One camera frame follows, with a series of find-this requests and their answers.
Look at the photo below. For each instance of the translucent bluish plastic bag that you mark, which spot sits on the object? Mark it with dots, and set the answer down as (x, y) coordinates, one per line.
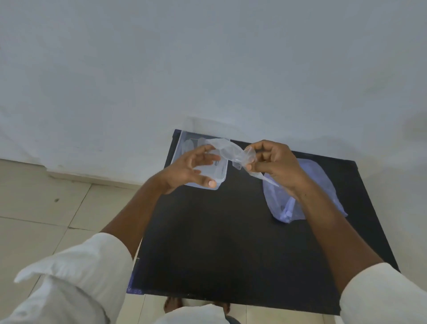
(322, 182)

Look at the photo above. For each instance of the person's foot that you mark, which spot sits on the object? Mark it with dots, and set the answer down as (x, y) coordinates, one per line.
(222, 307)
(172, 304)

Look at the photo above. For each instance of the person's right hand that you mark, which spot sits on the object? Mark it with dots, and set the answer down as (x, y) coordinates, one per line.
(282, 167)

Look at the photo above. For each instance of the person's left thumb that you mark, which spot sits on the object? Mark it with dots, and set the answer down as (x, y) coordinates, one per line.
(203, 180)

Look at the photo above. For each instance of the white shirt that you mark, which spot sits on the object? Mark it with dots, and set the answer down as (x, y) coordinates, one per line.
(83, 277)

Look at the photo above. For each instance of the clear plastic container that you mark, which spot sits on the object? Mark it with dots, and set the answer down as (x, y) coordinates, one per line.
(218, 173)

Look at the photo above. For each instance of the person's left forearm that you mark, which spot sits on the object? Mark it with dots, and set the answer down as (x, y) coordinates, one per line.
(133, 213)

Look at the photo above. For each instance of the person's left hand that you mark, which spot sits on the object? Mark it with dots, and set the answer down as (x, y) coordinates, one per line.
(178, 172)

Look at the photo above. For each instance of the person's right thumb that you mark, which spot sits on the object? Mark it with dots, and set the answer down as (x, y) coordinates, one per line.
(253, 166)

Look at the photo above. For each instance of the person's right foot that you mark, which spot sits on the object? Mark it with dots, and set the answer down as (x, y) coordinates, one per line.
(222, 307)

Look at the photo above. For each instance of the clear disposable plastic glove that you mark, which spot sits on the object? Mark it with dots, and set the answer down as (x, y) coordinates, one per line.
(230, 152)

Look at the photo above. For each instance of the person's right forearm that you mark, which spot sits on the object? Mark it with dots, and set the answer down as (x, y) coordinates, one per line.
(333, 230)

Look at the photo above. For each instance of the person's left foot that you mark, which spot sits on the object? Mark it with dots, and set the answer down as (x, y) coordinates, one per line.
(172, 304)

